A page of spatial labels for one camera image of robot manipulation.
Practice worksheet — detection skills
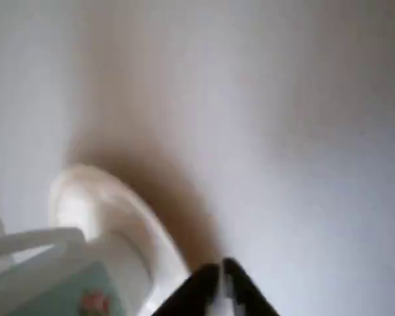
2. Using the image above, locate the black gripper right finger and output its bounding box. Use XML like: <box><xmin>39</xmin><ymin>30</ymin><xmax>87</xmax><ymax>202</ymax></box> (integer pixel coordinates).
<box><xmin>221</xmin><ymin>257</ymin><xmax>282</xmax><ymax>316</ymax></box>

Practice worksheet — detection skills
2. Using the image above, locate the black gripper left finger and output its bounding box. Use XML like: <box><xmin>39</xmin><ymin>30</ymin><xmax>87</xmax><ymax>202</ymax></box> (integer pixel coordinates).
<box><xmin>153</xmin><ymin>262</ymin><xmax>223</xmax><ymax>316</ymax></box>

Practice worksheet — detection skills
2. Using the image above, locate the white ceramic mug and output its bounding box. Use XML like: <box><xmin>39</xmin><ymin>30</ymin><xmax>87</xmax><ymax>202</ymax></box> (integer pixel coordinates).
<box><xmin>0</xmin><ymin>226</ymin><xmax>156</xmax><ymax>316</ymax></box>

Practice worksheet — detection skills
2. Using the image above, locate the cream white saucer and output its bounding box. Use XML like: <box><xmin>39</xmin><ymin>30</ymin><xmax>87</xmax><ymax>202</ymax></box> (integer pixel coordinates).
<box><xmin>48</xmin><ymin>163</ymin><xmax>225</xmax><ymax>316</ymax></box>

